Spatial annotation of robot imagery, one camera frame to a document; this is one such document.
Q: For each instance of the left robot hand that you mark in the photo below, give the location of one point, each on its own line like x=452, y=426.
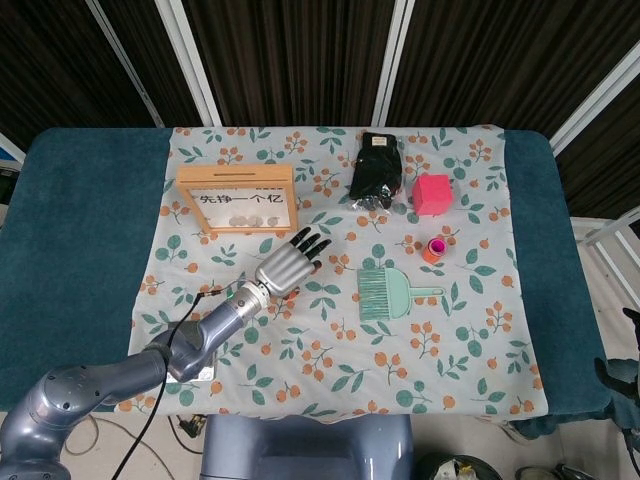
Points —
x=282, y=267

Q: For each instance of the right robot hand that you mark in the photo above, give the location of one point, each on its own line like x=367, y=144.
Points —
x=605, y=375

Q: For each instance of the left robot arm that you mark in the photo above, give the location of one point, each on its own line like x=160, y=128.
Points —
x=100, y=385

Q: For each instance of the blue jeans leg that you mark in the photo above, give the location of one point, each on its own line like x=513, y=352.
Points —
x=560, y=429

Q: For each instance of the mint green brush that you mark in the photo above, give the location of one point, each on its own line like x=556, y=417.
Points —
x=372, y=295

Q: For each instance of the floral tablecloth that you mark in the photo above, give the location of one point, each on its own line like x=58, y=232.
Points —
x=350, y=350

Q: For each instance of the mint green dustpan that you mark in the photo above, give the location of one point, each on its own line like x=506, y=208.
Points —
x=400, y=295

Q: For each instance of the silver digital scale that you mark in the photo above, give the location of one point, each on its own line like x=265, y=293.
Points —
x=207, y=375

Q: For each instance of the black gloves in plastic bag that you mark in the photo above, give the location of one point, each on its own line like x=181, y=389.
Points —
x=375, y=170

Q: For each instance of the white metal rack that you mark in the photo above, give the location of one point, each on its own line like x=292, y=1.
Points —
x=605, y=230

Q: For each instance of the orange cup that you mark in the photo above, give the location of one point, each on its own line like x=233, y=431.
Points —
x=429, y=256

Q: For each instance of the magenta nested cup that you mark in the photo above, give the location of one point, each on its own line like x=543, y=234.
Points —
x=436, y=246

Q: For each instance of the pink foam cube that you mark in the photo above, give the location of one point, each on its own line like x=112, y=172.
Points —
x=432, y=197

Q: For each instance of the black trash bin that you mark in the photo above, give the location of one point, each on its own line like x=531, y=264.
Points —
x=450, y=470

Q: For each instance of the black power plug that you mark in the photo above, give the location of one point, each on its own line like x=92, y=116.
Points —
x=192, y=426

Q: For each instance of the blue-grey robot torso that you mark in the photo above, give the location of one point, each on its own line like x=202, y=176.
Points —
x=300, y=450

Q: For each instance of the teal table cover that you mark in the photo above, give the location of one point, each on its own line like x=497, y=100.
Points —
x=75, y=225

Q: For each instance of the white blue box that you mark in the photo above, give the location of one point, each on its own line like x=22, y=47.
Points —
x=7, y=155

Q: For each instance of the wooden frame money box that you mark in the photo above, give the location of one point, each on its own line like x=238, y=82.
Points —
x=235, y=176

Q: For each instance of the white partition post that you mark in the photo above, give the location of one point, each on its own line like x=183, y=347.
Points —
x=394, y=60
x=190, y=60
x=600, y=105

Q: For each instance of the thin grey partition post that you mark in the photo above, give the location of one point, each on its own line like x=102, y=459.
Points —
x=125, y=62

